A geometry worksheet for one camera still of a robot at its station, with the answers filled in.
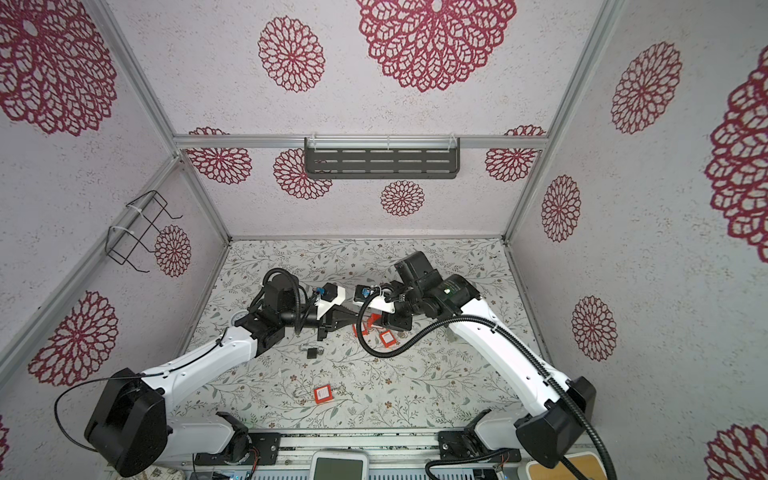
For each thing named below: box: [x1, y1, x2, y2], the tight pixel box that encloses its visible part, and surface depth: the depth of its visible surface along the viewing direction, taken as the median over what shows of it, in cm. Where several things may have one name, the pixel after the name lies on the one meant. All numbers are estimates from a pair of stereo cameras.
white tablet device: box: [309, 450, 370, 480], surface depth 69 cm
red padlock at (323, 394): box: [314, 384, 335, 404], surface depth 83 cm
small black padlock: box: [307, 346, 324, 359], surface depth 92 cm
